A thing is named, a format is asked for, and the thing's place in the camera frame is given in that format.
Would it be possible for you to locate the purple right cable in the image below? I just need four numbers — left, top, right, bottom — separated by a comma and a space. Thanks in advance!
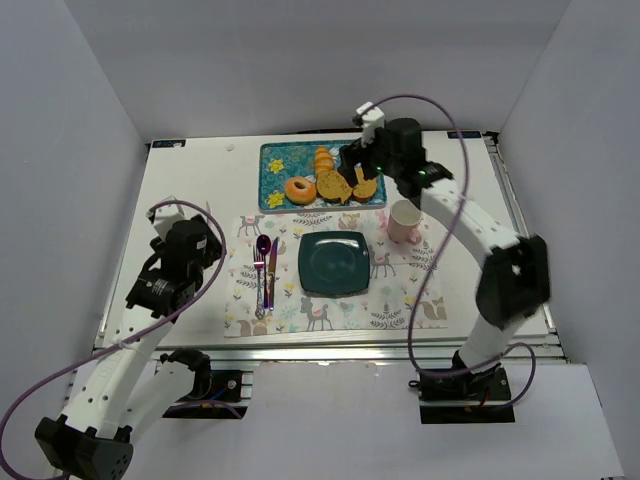
370, 94, 537, 409

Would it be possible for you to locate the iridescent spoon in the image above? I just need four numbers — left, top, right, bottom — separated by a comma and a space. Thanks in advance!
255, 234, 271, 310

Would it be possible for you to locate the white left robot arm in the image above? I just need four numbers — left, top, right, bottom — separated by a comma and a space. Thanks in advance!
35, 213, 223, 479

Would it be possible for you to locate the glazed donut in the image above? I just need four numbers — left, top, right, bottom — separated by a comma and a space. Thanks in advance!
284, 176, 317, 205

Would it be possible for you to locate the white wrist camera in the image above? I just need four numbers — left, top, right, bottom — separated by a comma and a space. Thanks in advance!
146, 197, 185, 240
352, 102, 385, 148

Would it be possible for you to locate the pink mug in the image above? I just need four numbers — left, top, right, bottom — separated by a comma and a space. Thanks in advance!
387, 199, 422, 245

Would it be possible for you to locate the teal floral tray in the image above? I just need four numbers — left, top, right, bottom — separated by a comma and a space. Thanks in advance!
258, 140, 387, 213

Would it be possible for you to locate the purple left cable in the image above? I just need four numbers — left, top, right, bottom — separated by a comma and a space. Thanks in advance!
0, 198, 243, 475

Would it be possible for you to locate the large seeded bread slice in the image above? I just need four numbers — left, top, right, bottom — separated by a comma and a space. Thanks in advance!
316, 170, 352, 204

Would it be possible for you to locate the striped croissant roll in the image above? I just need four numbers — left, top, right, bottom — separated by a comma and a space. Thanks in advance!
313, 146, 335, 175

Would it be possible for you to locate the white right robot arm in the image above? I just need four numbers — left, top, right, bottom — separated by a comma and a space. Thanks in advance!
338, 112, 551, 375

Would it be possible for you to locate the small seeded bread slice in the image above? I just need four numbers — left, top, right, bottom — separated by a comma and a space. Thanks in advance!
352, 179, 378, 203

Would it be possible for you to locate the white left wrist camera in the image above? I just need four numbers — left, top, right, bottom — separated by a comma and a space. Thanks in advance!
146, 197, 185, 240

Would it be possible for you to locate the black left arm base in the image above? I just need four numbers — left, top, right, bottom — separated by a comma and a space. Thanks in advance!
163, 370, 253, 420

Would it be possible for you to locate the purple cable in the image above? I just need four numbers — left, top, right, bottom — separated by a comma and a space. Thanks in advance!
0, 198, 243, 475
370, 94, 537, 409

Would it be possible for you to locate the iridescent fork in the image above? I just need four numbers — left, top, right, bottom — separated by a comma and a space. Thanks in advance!
253, 246, 264, 320

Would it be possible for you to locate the dark teal square plate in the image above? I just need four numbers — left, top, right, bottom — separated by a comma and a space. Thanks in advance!
298, 231, 370, 298

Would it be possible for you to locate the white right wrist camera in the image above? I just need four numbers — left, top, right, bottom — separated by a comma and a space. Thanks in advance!
352, 102, 385, 148

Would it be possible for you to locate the iridescent knife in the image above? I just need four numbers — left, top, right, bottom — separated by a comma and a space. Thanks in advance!
266, 237, 279, 310

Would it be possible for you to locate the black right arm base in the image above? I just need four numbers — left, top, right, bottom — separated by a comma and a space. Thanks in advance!
408, 365, 515, 425

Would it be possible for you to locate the animal print placemat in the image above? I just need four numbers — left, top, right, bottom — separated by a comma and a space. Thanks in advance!
223, 209, 434, 338

